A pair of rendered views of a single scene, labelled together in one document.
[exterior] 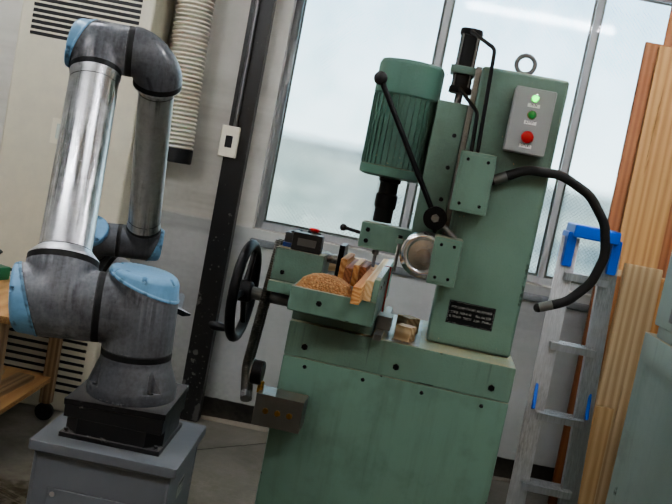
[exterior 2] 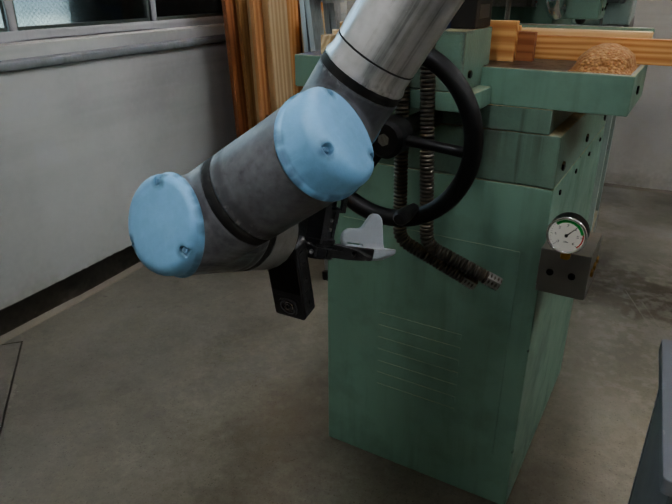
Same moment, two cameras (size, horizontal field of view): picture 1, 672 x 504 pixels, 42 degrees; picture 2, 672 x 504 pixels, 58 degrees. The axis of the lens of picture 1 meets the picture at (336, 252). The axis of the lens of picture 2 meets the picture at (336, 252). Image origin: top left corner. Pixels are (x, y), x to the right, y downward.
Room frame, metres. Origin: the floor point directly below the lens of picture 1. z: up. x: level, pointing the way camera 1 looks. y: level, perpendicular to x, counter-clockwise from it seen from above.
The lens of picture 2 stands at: (2.14, 1.10, 1.02)
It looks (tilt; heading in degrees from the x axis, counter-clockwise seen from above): 24 degrees down; 294
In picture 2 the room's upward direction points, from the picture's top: straight up
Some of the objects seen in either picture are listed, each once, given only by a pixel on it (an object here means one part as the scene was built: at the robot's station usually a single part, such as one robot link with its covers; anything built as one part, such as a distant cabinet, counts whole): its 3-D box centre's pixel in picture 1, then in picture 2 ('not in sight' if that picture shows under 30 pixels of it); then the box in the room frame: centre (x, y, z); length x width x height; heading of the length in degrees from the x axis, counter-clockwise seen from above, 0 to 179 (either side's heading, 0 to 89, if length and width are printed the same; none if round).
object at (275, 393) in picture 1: (279, 409); (570, 261); (2.15, 0.06, 0.58); 0.12 x 0.08 x 0.08; 84
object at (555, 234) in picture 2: (258, 375); (567, 237); (2.16, 0.13, 0.65); 0.06 x 0.04 x 0.08; 174
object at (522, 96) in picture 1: (529, 121); not in sight; (2.22, -0.41, 1.40); 0.10 x 0.06 x 0.16; 84
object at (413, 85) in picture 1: (401, 121); not in sight; (2.40, -0.11, 1.35); 0.18 x 0.18 x 0.31
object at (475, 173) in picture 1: (473, 183); not in sight; (2.22, -0.30, 1.23); 0.09 x 0.08 x 0.15; 84
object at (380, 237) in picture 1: (385, 240); not in sight; (2.39, -0.13, 1.03); 0.14 x 0.07 x 0.09; 84
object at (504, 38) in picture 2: (346, 267); (461, 38); (2.40, -0.04, 0.93); 0.20 x 0.02 x 0.07; 174
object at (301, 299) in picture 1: (328, 287); (452, 77); (2.40, 0.00, 0.87); 0.61 x 0.30 x 0.06; 174
